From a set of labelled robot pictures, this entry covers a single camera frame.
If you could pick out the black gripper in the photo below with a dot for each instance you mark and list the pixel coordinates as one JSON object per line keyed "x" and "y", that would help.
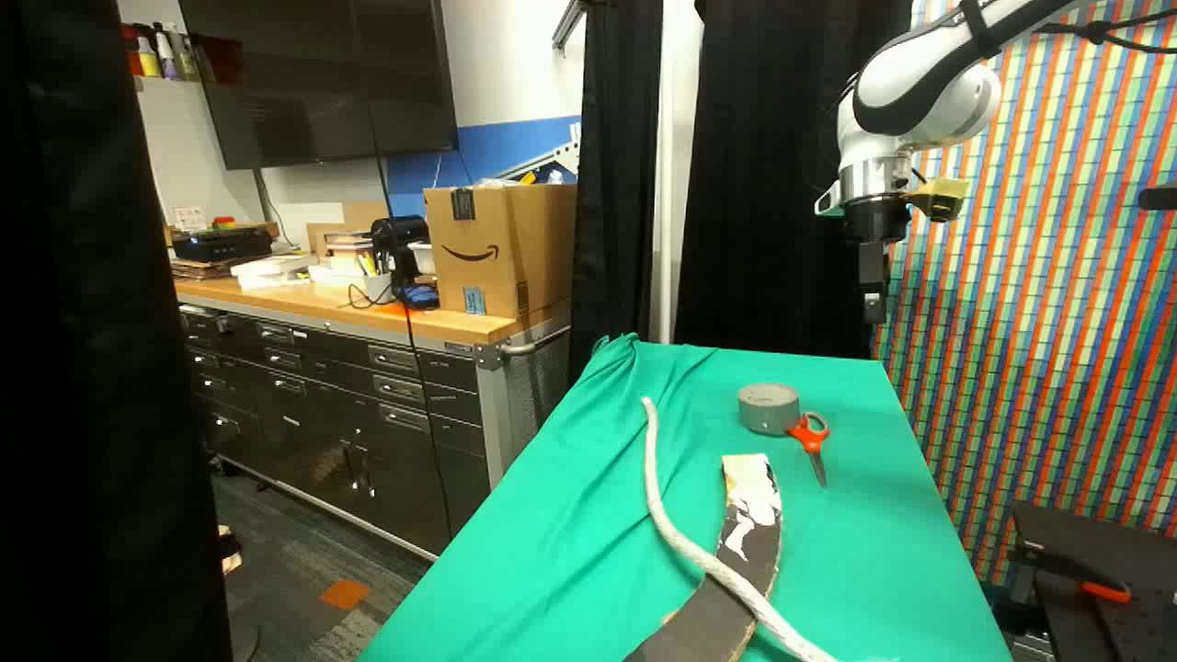
{"x": 877, "y": 227}

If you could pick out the gray tape roll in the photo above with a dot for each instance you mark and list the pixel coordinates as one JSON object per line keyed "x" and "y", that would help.
{"x": 769, "y": 404}

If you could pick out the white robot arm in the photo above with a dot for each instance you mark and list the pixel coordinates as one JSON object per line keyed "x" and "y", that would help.
{"x": 922, "y": 91}

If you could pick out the black curtain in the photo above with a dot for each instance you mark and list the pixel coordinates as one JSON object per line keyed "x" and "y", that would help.
{"x": 760, "y": 267}

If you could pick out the amazon cardboard box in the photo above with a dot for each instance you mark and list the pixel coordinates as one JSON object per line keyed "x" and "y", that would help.
{"x": 506, "y": 247}

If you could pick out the curved black wooden board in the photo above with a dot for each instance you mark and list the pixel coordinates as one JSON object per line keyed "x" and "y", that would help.
{"x": 715, "y": 620}

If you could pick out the green tablecloth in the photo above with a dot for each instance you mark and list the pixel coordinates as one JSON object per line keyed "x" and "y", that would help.
{"x": 560, "y": 564}

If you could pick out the black drawer workbench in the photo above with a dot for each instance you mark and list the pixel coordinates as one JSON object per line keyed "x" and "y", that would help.
{"x": 395, "y": 422}

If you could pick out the orange handled scissors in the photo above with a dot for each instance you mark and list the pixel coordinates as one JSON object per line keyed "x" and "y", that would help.
{"x": 809, "y": 430}

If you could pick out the wall mounted black monitor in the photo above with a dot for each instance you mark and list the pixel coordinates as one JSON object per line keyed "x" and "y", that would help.
{"x": 294, "y": 83}

